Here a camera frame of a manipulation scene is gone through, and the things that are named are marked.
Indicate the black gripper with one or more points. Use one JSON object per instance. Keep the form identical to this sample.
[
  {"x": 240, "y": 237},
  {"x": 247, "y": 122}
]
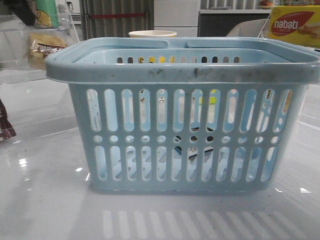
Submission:
[{"x": 23, "y": 11}]

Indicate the packaged yellow bread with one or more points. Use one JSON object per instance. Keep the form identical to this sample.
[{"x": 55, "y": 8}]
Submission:
[{"x": 41, "y": 43}]

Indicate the tissue pack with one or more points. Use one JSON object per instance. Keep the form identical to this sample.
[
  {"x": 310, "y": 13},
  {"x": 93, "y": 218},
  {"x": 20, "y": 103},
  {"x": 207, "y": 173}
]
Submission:
[{"x": 193, "y": 150}]

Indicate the light blue plastic basket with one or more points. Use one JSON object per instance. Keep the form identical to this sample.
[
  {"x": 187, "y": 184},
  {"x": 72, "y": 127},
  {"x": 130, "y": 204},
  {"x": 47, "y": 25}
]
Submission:
[{"x": 132, "y": 96}]

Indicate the green cartoon bottle upper shelf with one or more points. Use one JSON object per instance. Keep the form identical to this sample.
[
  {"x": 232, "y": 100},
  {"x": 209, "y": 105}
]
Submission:
[{"x": 45, "y": 13}]

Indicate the clear acrylic display shelf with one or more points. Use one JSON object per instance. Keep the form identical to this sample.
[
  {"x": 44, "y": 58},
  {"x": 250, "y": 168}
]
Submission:
[{"x": 23, "y": 48}]

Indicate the yellow popcorn cup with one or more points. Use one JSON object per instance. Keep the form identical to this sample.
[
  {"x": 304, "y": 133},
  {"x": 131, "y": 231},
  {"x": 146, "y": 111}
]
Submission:
[{"x": 152, "y": 34}]

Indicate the red cracker packet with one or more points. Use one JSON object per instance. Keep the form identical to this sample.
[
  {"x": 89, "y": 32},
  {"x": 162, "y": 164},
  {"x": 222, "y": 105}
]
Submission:
[{"x": 6, "y": 129}]

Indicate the white refrigerator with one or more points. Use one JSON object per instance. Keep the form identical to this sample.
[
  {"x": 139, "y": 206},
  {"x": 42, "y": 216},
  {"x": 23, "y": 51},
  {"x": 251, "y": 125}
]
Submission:
[{"x": 180, "y": 16}]

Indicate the dark kitchen counter cabinet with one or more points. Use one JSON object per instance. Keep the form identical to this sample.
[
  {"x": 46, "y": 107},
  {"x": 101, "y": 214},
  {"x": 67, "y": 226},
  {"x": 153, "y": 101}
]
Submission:
[{"x": 218, "y": 23}]

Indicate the grey armchair right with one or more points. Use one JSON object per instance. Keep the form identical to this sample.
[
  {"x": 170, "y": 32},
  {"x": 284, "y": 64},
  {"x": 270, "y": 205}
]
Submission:
[{"x": 251, "y": 28}]

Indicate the fruit plate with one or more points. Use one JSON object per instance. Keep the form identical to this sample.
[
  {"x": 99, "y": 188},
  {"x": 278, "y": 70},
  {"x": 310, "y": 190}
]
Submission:
[{"x": 265, "y": 4}]

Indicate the yellow nabati wafer box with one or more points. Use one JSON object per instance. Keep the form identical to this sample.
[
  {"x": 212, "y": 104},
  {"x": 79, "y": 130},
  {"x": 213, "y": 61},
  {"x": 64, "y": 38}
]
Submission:
[{"x": 299, "y": 25}]

